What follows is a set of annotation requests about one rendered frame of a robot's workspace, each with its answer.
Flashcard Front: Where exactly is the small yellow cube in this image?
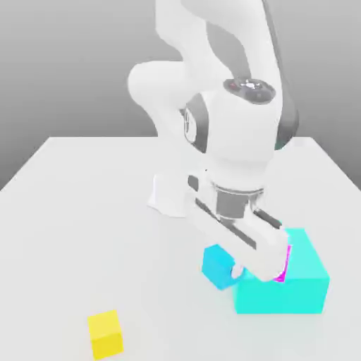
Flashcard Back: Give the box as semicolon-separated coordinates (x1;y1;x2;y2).
86;309;126;361

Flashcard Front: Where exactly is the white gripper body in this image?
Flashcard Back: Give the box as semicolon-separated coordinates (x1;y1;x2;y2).
184;192;290;283

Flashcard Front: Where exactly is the small blue cube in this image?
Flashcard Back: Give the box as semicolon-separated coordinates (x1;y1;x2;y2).
202;243;238;292

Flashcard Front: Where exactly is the large turquoise box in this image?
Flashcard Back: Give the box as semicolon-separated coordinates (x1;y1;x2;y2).
232;227;331;316

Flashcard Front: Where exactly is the small magenta cube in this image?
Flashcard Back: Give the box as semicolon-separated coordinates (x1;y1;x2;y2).
272;244;292;283

